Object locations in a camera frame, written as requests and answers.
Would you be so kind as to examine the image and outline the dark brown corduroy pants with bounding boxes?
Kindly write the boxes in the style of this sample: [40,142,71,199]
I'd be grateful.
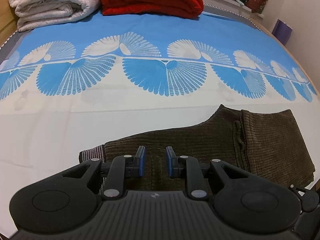
[79,106,315,191]

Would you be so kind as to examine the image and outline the blue white patterned bedsheet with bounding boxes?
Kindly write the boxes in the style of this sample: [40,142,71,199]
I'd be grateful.
[1,9,319,239]

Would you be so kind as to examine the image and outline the purple paper bag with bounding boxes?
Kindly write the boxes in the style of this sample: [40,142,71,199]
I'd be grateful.
[272,19,292,46]

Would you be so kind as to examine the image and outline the white folded quilt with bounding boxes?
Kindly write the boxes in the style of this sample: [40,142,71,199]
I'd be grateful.
[8,0,100,32]

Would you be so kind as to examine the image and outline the wooden bed frame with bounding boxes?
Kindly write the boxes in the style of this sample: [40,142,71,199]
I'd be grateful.
[0,0,18,45]

